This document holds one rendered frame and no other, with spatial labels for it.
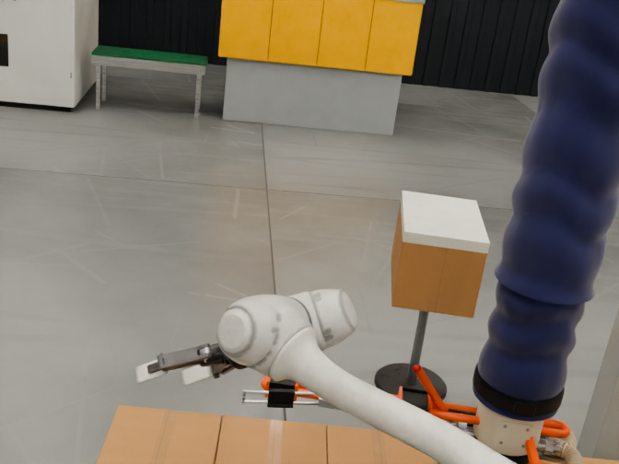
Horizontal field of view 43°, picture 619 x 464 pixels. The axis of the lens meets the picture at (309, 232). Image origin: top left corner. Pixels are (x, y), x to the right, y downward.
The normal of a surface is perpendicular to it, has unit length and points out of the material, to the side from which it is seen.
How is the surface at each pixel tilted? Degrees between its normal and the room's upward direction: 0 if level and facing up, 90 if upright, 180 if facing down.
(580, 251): 75
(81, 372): 0
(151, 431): 0
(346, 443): 0
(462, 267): 90
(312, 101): 90
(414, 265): 90
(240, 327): 71
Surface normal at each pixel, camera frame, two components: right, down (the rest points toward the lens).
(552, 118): -0.81, -0.06
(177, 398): 0.11, -0.92
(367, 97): 0.07, 0.39
